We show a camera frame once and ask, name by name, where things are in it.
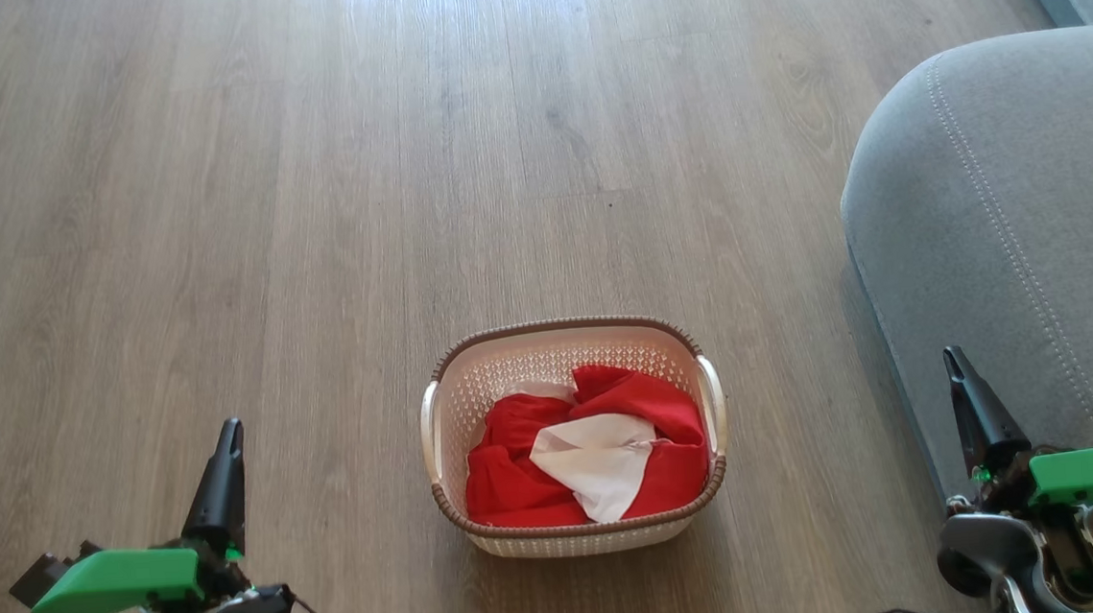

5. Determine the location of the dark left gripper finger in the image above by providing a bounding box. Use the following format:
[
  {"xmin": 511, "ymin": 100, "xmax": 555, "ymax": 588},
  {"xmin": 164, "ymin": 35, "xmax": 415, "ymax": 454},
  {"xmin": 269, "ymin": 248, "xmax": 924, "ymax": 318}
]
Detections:
[{"xmin": 174, "ymin": 417, "xmax": 253, "ymax": 560}]

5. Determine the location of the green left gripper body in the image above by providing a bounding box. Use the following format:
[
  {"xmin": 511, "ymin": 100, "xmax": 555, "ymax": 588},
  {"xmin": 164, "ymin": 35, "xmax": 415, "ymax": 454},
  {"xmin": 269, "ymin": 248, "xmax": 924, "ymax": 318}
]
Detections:
[{"xmin": 27, "ymin": 530, "xmax": 253, "ymax": 613}]

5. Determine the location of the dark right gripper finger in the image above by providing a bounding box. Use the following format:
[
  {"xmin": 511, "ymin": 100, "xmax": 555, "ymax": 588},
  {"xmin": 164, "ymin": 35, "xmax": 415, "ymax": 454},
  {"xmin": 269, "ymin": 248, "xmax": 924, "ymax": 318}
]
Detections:
[{"xmin": 942, "ymin": 342, "xmax": 1035, "ymax": 478}]

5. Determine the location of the red garment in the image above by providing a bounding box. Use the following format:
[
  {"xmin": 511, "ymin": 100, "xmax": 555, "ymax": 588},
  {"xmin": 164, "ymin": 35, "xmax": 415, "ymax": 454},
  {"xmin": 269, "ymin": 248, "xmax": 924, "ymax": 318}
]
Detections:
[{"xmin": 457, "ymin": 356, "xmax": 714, "ymax": 533}]

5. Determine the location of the grey fabric sofa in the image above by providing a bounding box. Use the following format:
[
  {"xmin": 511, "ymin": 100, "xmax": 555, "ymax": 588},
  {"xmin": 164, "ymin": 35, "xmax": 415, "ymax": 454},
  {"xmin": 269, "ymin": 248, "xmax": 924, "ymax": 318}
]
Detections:
[{"xmin": 828, "ymin": 25, "xmax": 1093, "ymax": 613}]

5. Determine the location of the beige woven plastic laundry basket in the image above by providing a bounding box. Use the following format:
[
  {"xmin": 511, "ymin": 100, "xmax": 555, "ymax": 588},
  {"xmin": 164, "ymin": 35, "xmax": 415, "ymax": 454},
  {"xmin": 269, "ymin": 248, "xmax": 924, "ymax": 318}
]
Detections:
[{"xmin": 413, "ymin": 308, "xmax": 737, "ymax": 568}]

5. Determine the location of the white garment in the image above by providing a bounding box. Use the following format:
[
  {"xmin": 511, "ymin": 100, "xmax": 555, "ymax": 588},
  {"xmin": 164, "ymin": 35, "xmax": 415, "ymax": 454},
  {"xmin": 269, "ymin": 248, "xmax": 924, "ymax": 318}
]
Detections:
[{"xmin": 504, "ymin": 372, "xmax": 664, "ymax": 530}]

